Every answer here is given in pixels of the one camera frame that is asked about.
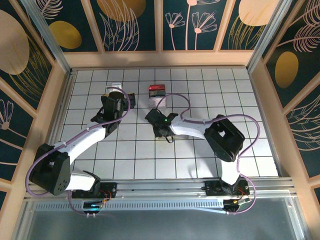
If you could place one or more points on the clear acrylic tiered card stand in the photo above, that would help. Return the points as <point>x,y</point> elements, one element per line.
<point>151,108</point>

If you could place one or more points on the red VIP card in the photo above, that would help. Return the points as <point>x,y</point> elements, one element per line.
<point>157,88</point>

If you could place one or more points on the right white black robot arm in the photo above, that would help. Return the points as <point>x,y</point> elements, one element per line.
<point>225,140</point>

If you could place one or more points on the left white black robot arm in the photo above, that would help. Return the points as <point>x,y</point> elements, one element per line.
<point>80,142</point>

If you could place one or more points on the white VIP card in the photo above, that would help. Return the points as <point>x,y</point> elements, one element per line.
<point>155,102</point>

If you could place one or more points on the black VIP card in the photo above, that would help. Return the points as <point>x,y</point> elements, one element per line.
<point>157,94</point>

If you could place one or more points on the black connector module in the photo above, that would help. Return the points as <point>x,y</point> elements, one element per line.
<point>92,208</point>
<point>231,208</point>

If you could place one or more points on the aluminium side rail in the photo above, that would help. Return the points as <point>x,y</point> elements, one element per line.
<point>65,100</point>

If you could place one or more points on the aluminium front rail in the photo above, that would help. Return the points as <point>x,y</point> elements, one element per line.
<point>160,186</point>

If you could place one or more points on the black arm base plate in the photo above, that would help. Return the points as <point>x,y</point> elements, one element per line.
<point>110,188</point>
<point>212,187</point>

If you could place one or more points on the aluminium corner post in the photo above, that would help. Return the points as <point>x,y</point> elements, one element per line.
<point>265,37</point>
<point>47,37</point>

